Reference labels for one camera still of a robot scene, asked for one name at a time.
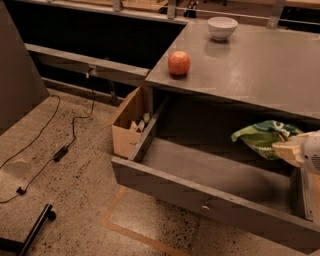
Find round silver drawer knob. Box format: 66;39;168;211
201;205;210;212

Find cardboard box with items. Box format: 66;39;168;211
111;86;149;158

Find grey wall rail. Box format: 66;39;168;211
25;43;149;87

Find black power cable with adapter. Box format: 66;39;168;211
0;66;98;204

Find open grey top drawer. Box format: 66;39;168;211
112;97;320;254

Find black chair base leg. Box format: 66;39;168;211
0;204;56;256

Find grey cabinet counter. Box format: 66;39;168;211
146;20;320;119

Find green rice chip bag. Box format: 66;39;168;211
231;120;303;160

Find white ceramic bowl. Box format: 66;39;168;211
207;17;238;41

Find red apple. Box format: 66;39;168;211
168;51;191;75

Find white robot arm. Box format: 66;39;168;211
272;131;320;174

